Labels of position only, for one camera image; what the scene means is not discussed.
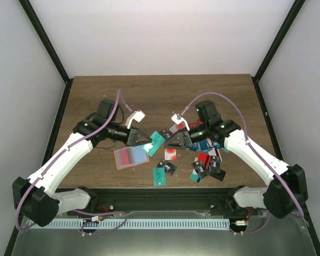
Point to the white red circle card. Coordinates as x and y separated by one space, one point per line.
170 154

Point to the red stripe card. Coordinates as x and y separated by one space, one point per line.
124 157

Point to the black vip card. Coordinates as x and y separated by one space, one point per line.
214 164
200 169
169 167

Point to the grey metal tray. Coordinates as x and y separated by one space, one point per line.
265 235

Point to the plain red card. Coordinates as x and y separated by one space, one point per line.
204 158

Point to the black VIP card left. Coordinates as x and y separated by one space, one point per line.
200 169

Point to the teal VIP card bottom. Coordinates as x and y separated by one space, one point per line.
159 177

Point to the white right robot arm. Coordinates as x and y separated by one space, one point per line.
285 186

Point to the black VIP card lower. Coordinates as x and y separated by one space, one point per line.
169 167

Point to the teal card large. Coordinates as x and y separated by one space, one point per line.
156 141

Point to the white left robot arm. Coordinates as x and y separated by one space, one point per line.
36 197

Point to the black aluminium frame rail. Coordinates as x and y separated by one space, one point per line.
218 201

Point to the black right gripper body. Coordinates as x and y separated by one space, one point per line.
188 142

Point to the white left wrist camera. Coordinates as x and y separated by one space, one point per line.
137 115

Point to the white slotted cable duct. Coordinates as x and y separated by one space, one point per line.
204 224

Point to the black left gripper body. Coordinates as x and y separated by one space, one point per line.
129 140

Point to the black VIP card right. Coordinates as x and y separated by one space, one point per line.
214 164

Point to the black card right bottom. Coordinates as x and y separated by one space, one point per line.
218 175

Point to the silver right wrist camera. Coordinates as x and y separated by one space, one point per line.
178 120

